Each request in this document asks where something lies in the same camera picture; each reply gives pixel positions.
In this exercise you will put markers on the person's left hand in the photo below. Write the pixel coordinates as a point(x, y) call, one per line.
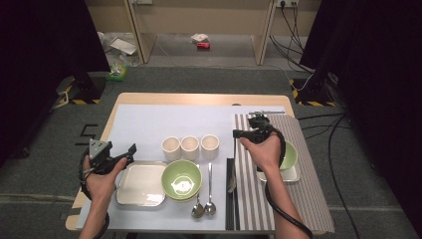
point(101, 186)

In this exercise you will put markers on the person's right hand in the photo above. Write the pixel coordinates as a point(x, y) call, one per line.
point(265, 154)

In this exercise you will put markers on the beige wooden desk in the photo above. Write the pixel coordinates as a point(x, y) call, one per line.
point(146, 43)

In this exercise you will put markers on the black stand base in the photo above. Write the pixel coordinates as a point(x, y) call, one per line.
point(315, 89)
point(88, 87)

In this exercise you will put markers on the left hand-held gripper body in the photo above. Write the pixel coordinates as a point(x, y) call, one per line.
point(99, 151)

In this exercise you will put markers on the striped placemat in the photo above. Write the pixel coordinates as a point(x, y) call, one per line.
point(252, 199)

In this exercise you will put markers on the green package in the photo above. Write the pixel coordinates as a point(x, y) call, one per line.
point(116, 73)

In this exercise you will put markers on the square white plate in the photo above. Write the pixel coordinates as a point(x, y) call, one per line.
point(292, 175)
point(141, 182)

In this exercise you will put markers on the bundle of black chopsticks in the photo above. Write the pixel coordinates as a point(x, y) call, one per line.
point(229, 205)

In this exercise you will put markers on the metal spoon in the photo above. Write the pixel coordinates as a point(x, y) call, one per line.
point(197, 209)
point(232, 182)
point(210, 186)

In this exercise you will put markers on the white crumpled bag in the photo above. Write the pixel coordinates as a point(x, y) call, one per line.
point(199, 37)

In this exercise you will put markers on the pale table cover sheet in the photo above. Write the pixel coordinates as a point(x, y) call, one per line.
point(149, 126)

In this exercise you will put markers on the white wall outlet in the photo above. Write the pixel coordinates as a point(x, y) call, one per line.
point(287, 3)

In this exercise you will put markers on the yellow black hazard tape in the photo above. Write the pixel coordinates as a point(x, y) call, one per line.
point(313, 103)
point(79, 101)

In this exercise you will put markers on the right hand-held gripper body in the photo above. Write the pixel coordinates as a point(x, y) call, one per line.
point(258, 124)

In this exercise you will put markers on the white flat tray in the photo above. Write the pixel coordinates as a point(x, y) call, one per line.
point(122, 46)

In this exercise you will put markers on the clear plastic bag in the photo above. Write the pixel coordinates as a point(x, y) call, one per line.
point(101, 38)

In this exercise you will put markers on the green bowl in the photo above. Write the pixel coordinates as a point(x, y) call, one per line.
point(290, 156)
point(181, 179)
point(181, 199)

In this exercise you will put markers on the white ribbed cup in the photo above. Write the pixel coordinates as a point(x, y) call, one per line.
point(210, 146)
point(190, 147)
point(171, 148)

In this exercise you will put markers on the red box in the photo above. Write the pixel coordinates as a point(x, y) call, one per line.
point(203, 46)

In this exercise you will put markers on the black curtain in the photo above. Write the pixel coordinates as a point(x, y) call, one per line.
point(375, 49)
point(40, 49)

